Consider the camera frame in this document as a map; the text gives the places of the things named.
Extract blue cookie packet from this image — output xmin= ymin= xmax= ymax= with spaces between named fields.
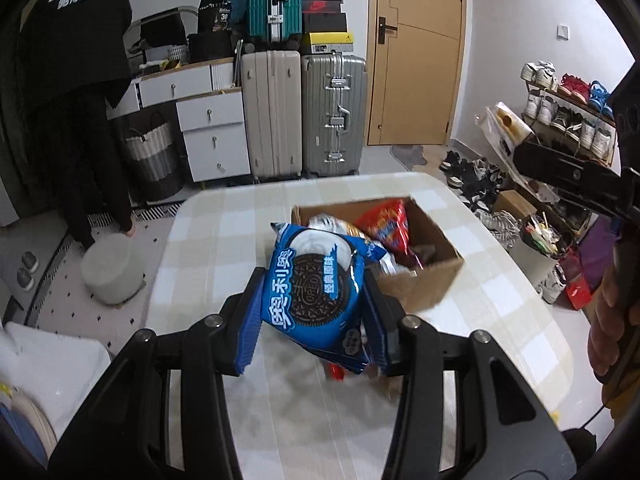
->
xmin=259 ymin=222 xmax=374 ymax=374

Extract grey slippers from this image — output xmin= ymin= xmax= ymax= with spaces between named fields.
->
xmin=15 ymin=252 xmax=42 ymax=291

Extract full waste bin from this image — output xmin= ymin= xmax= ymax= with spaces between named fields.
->
xmin=519 ymin=214 xmax=577 ymax=262

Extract black printed bag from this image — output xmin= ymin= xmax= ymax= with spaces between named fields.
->
xmin=196 ymin=0 xmax=234 ymax=37

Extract beige suitcase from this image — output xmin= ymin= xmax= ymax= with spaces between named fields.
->
xmin=241 ymin=49 xmax=304 ymax=181

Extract teal suitcase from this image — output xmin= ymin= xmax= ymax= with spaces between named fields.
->
xmin=246 ymin=0 xmax=304 ymax=44

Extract blue bowl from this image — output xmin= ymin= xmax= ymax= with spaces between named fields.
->
xmin=0 ymin=402 xmax=48 ymax=480

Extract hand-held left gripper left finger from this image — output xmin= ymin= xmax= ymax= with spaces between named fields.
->
xmin=47 ymin=266 xmax=266 ymax=480

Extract red paper bag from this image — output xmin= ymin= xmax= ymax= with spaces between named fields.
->
xmin=564 ymin=249 xmax=597 ymax=312

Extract wooden shoe rack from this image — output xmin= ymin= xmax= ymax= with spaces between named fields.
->
xmin=520 ymin=80 xmax=623 ymax=241

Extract pile of dark shoes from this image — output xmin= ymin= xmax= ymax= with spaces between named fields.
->
xmin=439 ymin=149 xmax=524 ymax=249

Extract person's right hand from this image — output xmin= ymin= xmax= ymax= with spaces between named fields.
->
xmin=587 ymin=254 xmax=629 ymax=406

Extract red corn snack bag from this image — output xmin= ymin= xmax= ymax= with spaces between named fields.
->
xmin=354 ymin=198 xmax=409 ymax=257

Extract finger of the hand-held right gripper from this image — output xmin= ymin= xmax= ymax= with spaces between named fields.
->
xmin=512 ymin=141 xmax=626 ymax=219

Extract white drawer cabinet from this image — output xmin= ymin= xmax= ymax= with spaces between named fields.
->
xmin=107 ymin=57 xmax=252 ymax=184

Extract white plastic bag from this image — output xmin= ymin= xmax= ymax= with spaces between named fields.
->
xmin=475 ymin=102 xmax=534 ymax=162

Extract grey door mat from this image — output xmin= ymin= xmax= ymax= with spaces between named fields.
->
xmin=389 ymin=143 xmax=429 ymax=169

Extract silver suitcase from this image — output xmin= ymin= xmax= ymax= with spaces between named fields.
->
xmin=301 ymin=52 xmax=368 ymax=179

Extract silver purple snack bag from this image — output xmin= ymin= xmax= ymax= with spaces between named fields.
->
xmin=306 ymin=213 xmax=367 ymax=239

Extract brown cardboard box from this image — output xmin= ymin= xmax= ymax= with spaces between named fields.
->
xmin=291 ymin=196 xmax=465 ymax=314

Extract beige round tray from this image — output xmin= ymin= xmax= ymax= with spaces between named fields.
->
xmin=10 ymin=385 xmax=59 ymax=461

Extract white cloth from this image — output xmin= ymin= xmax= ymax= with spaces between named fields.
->
xmin=0 ymin=320 xmax=112 ymax=441

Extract small cardboard box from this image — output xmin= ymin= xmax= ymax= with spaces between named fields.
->
xmin=492 ymin=189 xmax=539 ymax=222

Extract white sneaker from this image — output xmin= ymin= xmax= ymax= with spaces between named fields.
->
xmin=539 ymin=264 xmax=569 ymax=306

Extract shoe rack with shoes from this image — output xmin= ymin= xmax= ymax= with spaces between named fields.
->
xmin=520 ymin=60 xmax=618 ymax=163

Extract yellow black box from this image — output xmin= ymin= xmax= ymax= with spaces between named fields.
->
xmin=303 ymin=31 xmax=355 ymax=55

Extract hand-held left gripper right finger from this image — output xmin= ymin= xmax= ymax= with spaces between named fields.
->
xmin=364 ymin=272 xmax=576 ymax=480

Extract grey round stool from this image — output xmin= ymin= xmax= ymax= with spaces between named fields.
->
xmin=81 ymin=244 xmax=147 ymax=306

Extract wooden door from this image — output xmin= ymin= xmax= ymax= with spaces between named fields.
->
xmin=367 ymin=0 xmax=464 ymax=147

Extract woven laundry basket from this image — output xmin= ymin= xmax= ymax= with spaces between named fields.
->
xmin=123 ymin=109 xmax=187 ymax=202

